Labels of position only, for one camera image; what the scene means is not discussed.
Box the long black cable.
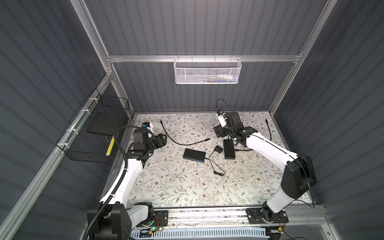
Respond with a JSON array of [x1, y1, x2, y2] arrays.
[[159, 119, 273, 152]]

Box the long black power brick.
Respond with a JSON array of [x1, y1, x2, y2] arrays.
[[223, 139, 236, 160]]

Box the black power adapter with cable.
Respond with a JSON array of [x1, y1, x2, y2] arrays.
[[205, 145, 226, 177]]

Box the black network switch box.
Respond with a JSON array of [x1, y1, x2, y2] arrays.
[[183, 149, 206, 163]]

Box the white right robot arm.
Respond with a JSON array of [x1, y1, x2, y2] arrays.
[[214, 109, 317, 223]]

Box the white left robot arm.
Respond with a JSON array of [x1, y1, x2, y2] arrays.
[[83, 122, 167, 240]]

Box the items in white basket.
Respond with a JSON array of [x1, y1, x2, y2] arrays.
[[198, 74, 238, 84]]

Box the yellow striped tool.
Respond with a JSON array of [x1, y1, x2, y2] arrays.
[[106, 137, 115, 157]]

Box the black foam pad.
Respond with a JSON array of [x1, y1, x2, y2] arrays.
[[87, 113, 120, 137]]

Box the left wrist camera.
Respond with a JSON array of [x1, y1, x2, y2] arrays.
[[142, 122, 154, 133]]

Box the white wire mesh basket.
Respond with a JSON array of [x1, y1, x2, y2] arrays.
[[173, 58, 242, 85]]

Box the black wire wall basket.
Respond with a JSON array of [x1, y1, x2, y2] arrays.
[[56, 90, 131, 164]]

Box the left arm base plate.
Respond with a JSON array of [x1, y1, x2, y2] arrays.
[[137, 210, 169, 228]]

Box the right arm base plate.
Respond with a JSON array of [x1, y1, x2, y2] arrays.
[[245, 208, 289, 224]]

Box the white slotted cable duct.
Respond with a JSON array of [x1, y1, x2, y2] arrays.
[[131, 227, 270, 240]]

